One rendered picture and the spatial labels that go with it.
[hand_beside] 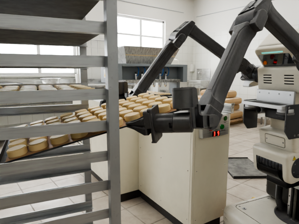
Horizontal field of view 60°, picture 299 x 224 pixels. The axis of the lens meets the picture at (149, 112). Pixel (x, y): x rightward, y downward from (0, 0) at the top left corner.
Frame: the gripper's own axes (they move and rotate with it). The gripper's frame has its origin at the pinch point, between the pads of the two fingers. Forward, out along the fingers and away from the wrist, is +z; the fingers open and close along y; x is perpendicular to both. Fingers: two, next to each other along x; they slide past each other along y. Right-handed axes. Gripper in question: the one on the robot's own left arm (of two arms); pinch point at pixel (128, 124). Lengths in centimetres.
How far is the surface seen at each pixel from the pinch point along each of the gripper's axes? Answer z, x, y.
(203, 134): -6, 84, 34
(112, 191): 3.1, -11.1, 16.6
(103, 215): 7.6, -11.5, 24.6
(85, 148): 34.5, 20.9, 16.9
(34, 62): 14.2, -16.9, -22.2
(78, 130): 9.1, -12.3, -2.7
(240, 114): -9, 507, 144
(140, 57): 51, 138, -16
